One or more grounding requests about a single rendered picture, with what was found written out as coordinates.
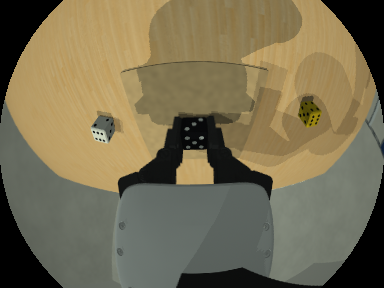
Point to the yellow die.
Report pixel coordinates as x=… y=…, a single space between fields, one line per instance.
x=309 y=113

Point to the white die with black pips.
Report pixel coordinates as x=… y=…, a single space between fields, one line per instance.
x=103 y=129

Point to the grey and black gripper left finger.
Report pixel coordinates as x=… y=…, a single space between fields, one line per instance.
x=162 y=169

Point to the tan fabric mat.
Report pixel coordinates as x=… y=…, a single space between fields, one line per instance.
x=230 y=92

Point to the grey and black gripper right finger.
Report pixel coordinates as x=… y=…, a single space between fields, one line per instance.
x=230 y=169

